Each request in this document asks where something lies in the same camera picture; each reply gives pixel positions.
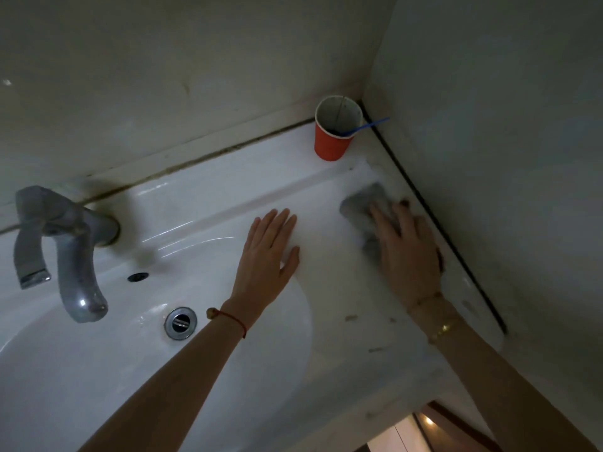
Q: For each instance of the person's right hand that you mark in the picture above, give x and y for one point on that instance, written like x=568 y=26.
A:
x=412 y=263

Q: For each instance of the person's left hand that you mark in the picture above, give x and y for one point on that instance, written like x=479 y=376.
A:
x=264 y=272

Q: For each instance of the person's left middle finger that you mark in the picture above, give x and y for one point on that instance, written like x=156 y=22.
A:
x=274 y=228

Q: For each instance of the person's left little finger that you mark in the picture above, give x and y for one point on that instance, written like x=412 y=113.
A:
x=253 y=235

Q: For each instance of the person's left thumb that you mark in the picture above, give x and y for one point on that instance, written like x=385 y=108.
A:
x=292 y=263

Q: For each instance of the person's right fingers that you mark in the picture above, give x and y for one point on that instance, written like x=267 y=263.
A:
x=400 y=221

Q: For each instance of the grey cleaning cloth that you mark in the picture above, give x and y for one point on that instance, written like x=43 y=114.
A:
x=362 y=204

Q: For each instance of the person's left forearm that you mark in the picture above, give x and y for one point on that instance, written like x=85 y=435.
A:
x=183 y=381

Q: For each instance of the person's right forearm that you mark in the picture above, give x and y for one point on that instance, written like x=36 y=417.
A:
x=490 y=385

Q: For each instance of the white ceramic sink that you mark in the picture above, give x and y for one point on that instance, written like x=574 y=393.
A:
x=207 y=207

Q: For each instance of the blue toothbrush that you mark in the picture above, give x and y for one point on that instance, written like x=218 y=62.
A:
x=365 y=127

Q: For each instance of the red paper cup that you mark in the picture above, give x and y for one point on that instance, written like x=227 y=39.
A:
x=331 y=144

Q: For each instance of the chrome sink drain plug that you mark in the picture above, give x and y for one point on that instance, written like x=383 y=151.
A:
x=180 y=322

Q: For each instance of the chrome faucet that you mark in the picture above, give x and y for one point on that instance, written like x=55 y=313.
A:
x=75 y=258

